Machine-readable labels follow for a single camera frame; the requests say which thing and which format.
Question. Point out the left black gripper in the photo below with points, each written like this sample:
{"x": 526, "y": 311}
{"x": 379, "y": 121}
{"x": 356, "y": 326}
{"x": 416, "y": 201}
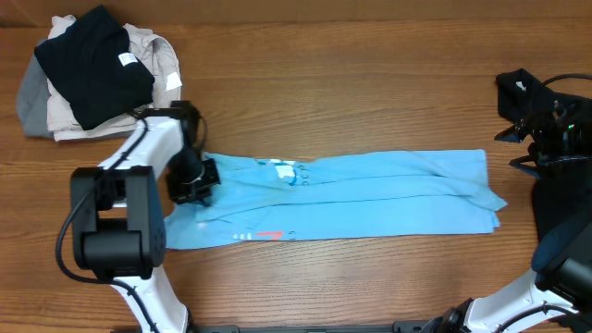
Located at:
{"x": 197, "y": 193}

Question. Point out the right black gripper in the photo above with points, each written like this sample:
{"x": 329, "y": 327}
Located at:
{"x": 540, "y": 120}

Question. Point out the light blue t-shirt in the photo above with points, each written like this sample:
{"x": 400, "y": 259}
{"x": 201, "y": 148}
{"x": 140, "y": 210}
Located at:
{"x": 393, "y": 193}

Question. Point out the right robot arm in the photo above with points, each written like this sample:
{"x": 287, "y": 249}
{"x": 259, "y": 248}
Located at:
{"x": 558, "y": 283}

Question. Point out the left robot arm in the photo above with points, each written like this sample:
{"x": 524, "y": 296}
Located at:
{"x": 115, "y": 233}

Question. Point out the black shirt on right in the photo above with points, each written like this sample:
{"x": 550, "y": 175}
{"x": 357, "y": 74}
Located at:
{"x": 521, "y": 97}

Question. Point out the folded beige shirt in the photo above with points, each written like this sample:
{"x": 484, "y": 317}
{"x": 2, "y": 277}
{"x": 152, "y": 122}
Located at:
{"x": 157, "y": 55}

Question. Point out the folded black shirt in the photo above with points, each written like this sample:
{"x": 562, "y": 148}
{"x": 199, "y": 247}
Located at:
{"x": 91, "y": 66}

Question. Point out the folded grey garment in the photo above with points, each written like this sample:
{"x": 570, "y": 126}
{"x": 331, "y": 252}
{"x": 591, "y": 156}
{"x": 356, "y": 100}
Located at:
{"x": 43, "y": 112}

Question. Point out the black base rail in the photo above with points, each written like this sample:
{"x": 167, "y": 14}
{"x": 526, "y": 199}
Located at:
{"x": 412, "y": 326}

